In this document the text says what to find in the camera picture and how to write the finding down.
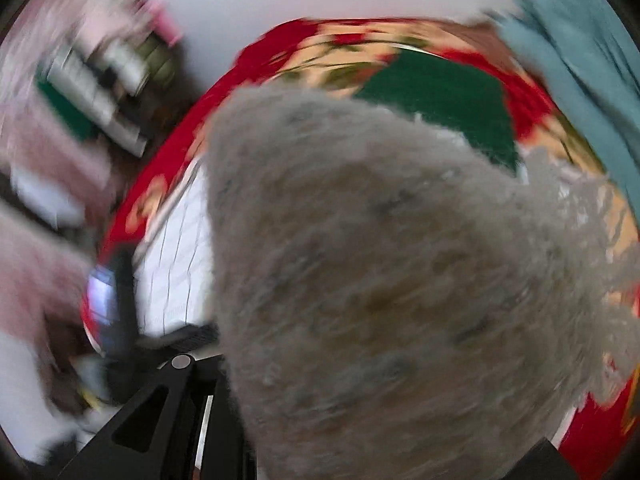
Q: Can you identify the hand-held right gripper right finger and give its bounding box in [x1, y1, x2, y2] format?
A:
[515, 439, 576, 480]

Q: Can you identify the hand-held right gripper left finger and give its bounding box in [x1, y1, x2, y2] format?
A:
[57, 324, 257, 480]

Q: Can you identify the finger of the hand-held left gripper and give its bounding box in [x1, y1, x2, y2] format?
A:
[86, 249, 142, 361]

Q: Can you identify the white knit cardigan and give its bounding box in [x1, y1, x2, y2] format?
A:
[204, 84, 640, 480]

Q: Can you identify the rack of hanging clothes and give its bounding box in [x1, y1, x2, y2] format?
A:
[0, 0, 188, 281]

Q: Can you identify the white grey diamond-patterned cloth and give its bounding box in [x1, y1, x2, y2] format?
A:
[134, 160, 221, 337]

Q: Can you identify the red floral blanket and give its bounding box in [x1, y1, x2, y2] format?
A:
[81, 16, 640, 480]

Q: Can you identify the folded dark green garment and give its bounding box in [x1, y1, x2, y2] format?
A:
[354, 50, 519, 176]

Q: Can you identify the light blue comforter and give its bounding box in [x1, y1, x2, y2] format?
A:
[492, 0, 640, 203]

